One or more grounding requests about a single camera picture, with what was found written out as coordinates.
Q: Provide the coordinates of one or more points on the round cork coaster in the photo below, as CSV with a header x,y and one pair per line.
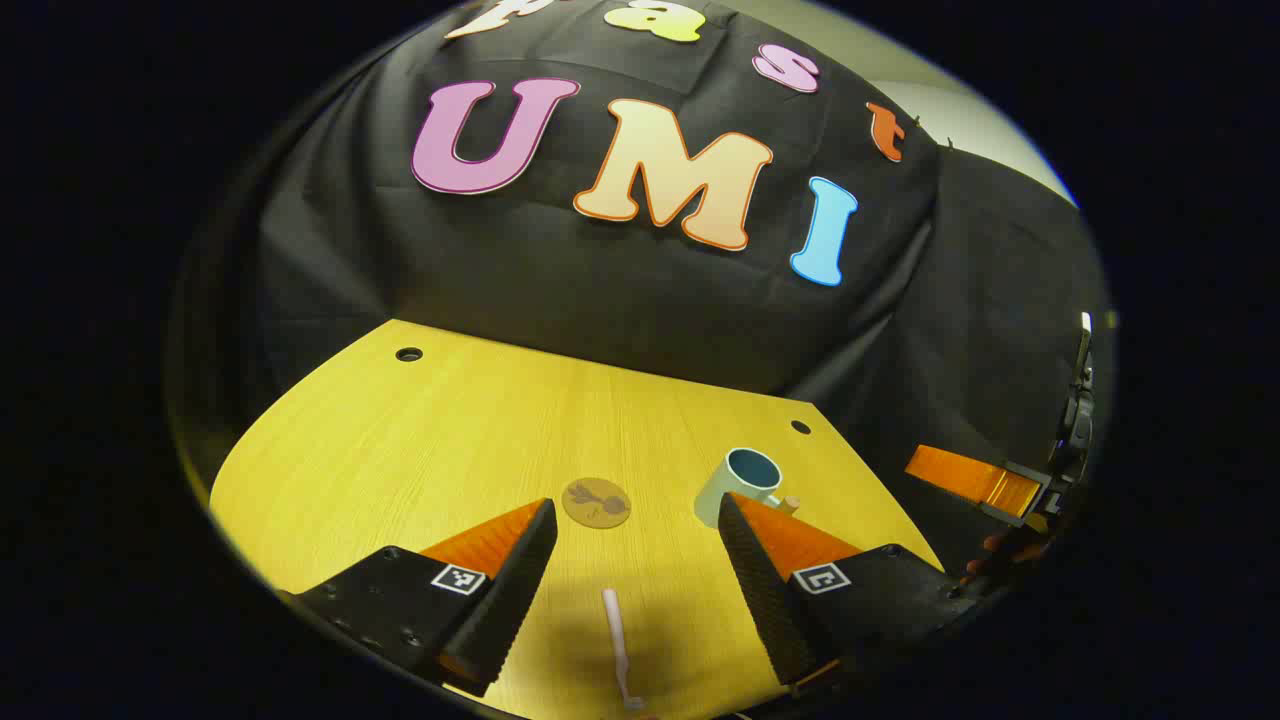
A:
x,y
596,503

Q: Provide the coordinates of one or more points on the pale pink toothbrush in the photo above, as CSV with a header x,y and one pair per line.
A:
x,y
618,640

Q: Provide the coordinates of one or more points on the pale green cup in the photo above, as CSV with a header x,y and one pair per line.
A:
x,y
714,495

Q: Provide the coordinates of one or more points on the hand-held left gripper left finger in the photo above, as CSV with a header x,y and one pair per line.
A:
x,y
515,580

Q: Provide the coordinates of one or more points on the yellow wooden desktop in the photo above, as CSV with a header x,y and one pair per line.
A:
x,y
450,450

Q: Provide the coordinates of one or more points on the black backdrop cloth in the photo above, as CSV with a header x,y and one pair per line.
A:
x,y
600,300

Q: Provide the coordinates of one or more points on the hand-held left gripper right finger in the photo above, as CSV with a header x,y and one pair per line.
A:
x,y
760,590

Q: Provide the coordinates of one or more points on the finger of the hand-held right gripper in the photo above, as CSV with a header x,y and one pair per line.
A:
x,y
965,477

